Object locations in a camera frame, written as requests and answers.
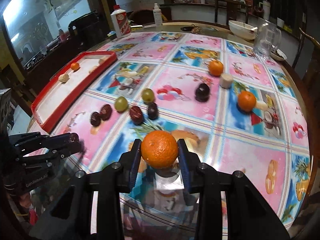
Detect red date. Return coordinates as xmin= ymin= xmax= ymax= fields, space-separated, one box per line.
xmin=129 ymin=106 xmax=144 ymax=125
xmin=99 ymin=104 xmax=112 ymax=121

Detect green grape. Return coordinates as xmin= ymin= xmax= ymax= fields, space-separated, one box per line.
xmin=142 ymin=88 xmax=155 ymax=104
xmin=114 ymin=96 xmax=128 ymax=113

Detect colourful fruit print tablecloth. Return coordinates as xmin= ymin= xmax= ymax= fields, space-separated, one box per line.
xmin=49 ymin=31 xmax=311 ymax=229

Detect clear glass mug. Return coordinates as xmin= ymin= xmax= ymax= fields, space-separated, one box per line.
xmin=253 ymin=21 xmax=281 ymax=59

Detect red rimmed white tray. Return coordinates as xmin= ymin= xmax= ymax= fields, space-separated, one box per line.
xmin=31 ymin=51 xmax=117 ymax=133

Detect long white cake piece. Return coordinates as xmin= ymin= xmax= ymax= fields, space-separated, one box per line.
xmin=255 ymin=101 xmax=268 ymax=111

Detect small plate with food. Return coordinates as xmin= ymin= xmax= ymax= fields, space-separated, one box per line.
xmin=270 ymin=48 xmax=287 ymax=61

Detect dark purple plum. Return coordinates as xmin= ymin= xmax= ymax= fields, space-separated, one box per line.
xmin=195 ymin=83 xmax=210 ymax=102

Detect round white cake piece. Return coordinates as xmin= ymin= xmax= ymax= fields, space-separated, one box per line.
xmin=219 ymin=73 xmax=233 ymax=89

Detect small white spray bottle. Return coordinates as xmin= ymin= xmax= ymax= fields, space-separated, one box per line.
xmin=153 ymin=3 xmax=163 ymax=26

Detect large orange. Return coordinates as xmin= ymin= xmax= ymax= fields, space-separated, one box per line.
xmin=140 ymin=130 xmax=178 ymax=169

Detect white liquor bottle red label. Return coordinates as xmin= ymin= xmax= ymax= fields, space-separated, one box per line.
xmin=111 ymin=4 xmax=131 ymax=38

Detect wooden chair at right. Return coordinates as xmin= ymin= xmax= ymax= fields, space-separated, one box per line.
xmin=292 ymin=27 xmax=319 ymax=106

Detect small white cake piece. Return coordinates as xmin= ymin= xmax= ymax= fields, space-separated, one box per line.
xmin=58 ymin=73 xmax=69 ymax=83

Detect dark date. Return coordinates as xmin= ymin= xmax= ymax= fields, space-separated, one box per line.
xmin=148 ymin=102 xmax=158 ymax=120
xmin=90 ymin=112 xmax=101 ymax=127

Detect black chair at left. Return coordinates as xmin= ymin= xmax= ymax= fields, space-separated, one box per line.
xmin=68 ymin=10 xmax=105 ymax=51

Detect white ceramic bowl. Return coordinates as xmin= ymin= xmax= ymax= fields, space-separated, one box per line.
xmin=228 ymin=20 xmax=258 ymax=41

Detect tiny orange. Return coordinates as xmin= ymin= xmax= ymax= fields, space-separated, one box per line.
xmin=70 ymin=62 xmax=80 ymax=72

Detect small orange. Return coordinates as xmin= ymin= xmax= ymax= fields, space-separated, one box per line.
xmin=208 ymin=60 xmax=224 ymax=76

